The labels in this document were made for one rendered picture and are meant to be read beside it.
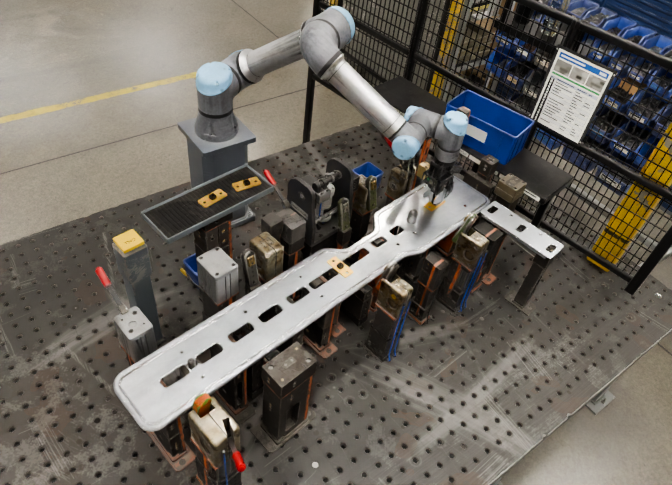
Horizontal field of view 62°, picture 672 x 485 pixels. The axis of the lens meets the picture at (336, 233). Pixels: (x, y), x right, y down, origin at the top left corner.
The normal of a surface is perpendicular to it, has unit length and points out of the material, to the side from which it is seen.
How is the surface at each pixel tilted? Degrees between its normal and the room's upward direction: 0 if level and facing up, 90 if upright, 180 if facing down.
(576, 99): 90
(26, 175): 0
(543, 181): 0
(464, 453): 0
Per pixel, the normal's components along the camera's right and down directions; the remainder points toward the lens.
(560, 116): -0.72, 0.43
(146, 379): 0.11, -0.70
